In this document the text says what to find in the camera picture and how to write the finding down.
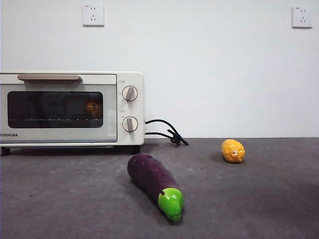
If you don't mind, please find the white wall socket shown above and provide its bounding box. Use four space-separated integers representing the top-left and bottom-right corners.
292 5 313 29
82 3 105 27

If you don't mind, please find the metal wire oven rack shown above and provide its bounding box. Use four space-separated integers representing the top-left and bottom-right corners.
7 117 103 123

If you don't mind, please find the oven door with beige handle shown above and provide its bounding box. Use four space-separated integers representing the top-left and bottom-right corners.
0 73 118 144

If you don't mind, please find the black oven power cable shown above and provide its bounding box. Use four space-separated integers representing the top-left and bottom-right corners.
145 119 189 146

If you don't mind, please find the yellow lemon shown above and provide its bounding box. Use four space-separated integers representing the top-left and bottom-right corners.
221 139 246 164

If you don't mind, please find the white toaster oven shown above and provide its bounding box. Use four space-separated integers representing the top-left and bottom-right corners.
0 71 145 156

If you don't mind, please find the round beige oven knob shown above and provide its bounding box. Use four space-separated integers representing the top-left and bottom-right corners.
122 86 140 103
122 116 139 135

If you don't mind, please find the purple eggplant with green stem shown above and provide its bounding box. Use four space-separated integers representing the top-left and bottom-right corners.
127 153 184 223

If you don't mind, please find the brown potato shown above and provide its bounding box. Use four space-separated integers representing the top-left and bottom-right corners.
85 98 103 117

